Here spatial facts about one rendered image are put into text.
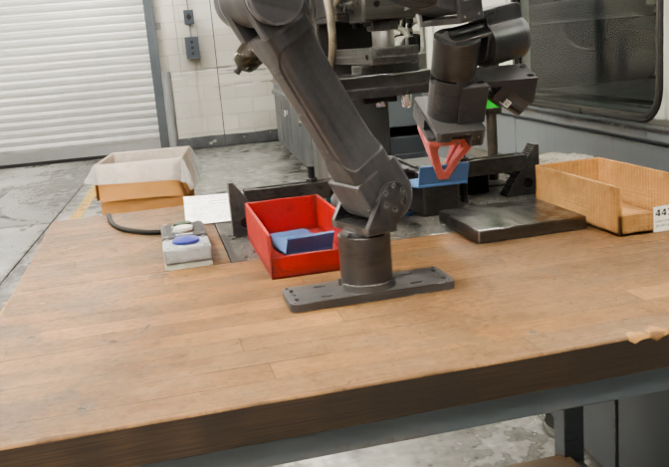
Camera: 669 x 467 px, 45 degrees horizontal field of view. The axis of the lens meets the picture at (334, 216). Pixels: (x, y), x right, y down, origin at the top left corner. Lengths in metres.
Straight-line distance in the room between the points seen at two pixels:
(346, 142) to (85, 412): 0.39
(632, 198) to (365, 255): 0.57
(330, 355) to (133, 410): 0.19
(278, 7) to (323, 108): 0.12
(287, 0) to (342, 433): 0.43
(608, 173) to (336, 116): 0.64
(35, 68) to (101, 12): 1.05
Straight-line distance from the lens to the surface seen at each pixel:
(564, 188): 1.31
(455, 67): 1.00
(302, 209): 1.30
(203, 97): 10.52
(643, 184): 1.34
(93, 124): 10.56
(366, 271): 0.94
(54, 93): 10.60
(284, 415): 0.73
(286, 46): 0.85
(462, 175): 1.11
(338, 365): 0.77
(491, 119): 1.58
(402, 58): 1.30
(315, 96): 0.88
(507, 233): 1.18
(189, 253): 1.16
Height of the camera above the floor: 1.20
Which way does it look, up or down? 12 degrees down
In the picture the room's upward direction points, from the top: 5 degrees counter-clockwise
